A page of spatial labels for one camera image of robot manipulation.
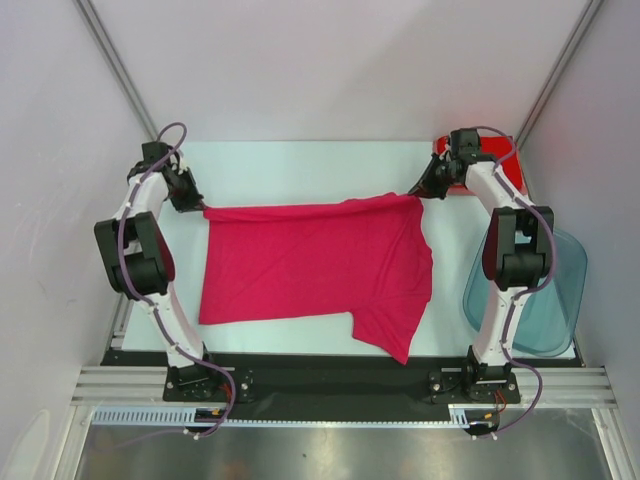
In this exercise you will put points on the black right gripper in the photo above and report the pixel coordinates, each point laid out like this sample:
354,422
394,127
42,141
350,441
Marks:
427,186

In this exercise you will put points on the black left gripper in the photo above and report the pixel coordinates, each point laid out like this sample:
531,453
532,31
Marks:
193,201

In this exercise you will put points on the magenta pink t shirt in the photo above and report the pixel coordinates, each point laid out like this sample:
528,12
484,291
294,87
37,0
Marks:
365,257

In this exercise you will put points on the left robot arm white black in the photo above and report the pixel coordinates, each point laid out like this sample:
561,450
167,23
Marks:
191,376

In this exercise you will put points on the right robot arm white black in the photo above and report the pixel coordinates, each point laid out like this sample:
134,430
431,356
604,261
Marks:
518,258

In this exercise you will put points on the folded light pink t shirt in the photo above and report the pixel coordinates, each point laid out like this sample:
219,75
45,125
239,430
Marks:
458,190

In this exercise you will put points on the folded red t shirt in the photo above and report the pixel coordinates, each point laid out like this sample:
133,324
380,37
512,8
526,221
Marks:
499,146

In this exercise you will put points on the teal transparent plastic bin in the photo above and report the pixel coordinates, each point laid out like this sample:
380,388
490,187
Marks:
548,322

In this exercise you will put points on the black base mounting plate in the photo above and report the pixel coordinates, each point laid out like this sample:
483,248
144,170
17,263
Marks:
339,387

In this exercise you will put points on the left aluminium frame post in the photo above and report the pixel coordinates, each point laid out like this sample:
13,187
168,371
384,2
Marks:
115,63

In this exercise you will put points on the aluminium frame post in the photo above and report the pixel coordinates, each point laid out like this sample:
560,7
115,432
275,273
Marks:
576,37
115,63

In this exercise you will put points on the grey slotted cable duct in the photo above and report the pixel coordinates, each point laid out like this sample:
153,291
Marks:
450,417

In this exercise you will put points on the front aluminium frame rail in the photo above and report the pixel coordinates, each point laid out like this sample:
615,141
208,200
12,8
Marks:
562,387

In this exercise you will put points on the right aluminium frame post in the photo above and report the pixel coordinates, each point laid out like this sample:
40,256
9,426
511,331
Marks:
576,37

